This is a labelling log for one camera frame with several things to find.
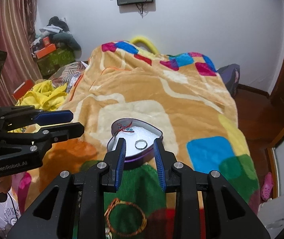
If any orange box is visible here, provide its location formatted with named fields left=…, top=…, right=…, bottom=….
left=35, top=44, right=56, bottom=59

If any green patterned cloth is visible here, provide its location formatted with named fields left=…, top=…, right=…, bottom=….
left=37, top=48, right=75, bottom=77

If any yellow cartoon blanket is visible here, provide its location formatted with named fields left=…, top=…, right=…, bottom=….
left=9, top=80, right=69, bottom=134

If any yellow curved headrest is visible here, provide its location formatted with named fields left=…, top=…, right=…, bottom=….
left=130, top=36, right=160, bottom=54

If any colourful patchwork plush blanket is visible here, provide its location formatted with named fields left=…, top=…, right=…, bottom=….
left=9, top=40, right=261, bottom=239

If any plain silver ring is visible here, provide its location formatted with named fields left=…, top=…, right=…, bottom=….
left=134, top=139, right=148, bottom=151

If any grey purple bag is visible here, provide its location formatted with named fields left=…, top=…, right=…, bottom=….
left=217, top=64, right=240, bottom=98

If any pile of clothes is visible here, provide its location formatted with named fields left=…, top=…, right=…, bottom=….
left=30, top=16, right=81, bottom=59

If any purple heart-shaped tin box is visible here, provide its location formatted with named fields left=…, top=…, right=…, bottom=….
left=107, top=118, right=163, bottom=169

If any red box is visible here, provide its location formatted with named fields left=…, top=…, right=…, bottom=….
left=12, top=79, right=34, bottom=100

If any pink croc shoe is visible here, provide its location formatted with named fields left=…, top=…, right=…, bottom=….
left=260, top=172, right=273, bottom=201

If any striped patterned bedding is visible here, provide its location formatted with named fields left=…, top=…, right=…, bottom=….
left=49, top=61, right=88, bottom=93

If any striped brown curtain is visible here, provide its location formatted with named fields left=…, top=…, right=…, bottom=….
left=0, top=0, right=42, bottom=106

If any red gold braided bracelet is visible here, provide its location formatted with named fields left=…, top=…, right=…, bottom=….
left=104, top=197, right=147, bottom=238

